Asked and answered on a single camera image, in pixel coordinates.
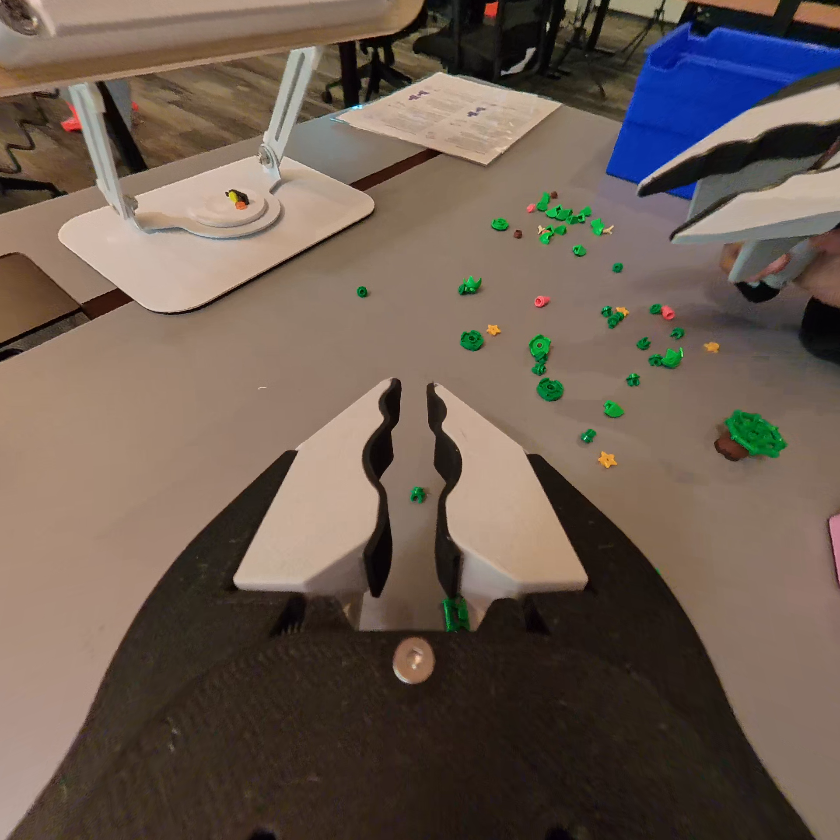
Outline brown pot with green web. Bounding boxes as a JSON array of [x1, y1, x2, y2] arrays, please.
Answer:
[[714, 409, 788, 463]]

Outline blue plastic bin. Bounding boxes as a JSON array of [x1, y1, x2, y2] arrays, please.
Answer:
[[605, 21, 840, 201]]

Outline white flat device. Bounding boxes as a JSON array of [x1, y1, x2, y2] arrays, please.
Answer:
[[0, 0, 427, 99]]

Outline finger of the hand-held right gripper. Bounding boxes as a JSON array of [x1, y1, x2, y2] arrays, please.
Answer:
[[669, 152, 840, 247], [637, 67, 840, 198]]

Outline scattered green toy pieces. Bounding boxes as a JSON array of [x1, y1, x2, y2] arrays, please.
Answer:
[[356, 192, 686, 445]]

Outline person's right hand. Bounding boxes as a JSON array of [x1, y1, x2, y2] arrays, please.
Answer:
[[764, 226, 840, 309]]

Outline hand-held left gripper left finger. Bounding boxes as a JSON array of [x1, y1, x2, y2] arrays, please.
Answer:
[[233, 377, 403, 632]]

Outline printed instruction sheet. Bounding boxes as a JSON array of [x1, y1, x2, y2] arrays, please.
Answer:
[[336, 71, 563, 167]]

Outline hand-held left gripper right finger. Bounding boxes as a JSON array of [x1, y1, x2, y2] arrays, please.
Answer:
[[427, 382, 589, 632]]

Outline black office chair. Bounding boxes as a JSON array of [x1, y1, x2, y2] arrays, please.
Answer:
[[412, 0, 568, 83], [357, 39, 421, 102]]

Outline white folding stand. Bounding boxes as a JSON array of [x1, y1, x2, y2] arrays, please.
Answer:
[[58, 45, 376, 315]]

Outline wooden desk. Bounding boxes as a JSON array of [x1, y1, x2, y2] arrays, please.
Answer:
[[682, 0, 840, 30]]

